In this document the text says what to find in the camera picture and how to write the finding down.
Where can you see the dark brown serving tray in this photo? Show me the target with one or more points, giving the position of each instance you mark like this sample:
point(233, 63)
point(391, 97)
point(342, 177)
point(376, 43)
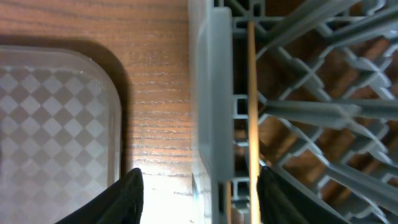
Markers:
point(60, 133)

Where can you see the grey dishwasher rack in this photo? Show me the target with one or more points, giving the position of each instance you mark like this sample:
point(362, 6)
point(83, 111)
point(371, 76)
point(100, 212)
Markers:
point(327, 104)

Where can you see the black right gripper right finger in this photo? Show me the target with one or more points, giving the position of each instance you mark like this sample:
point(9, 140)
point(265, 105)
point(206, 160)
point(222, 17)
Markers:
point(282, 203)

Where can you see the wooden chopstick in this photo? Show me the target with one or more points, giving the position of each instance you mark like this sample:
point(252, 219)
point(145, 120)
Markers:
point(228, 201)
point(253, 126)

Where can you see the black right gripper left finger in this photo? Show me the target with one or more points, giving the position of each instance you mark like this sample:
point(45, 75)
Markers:
point(120, 203)

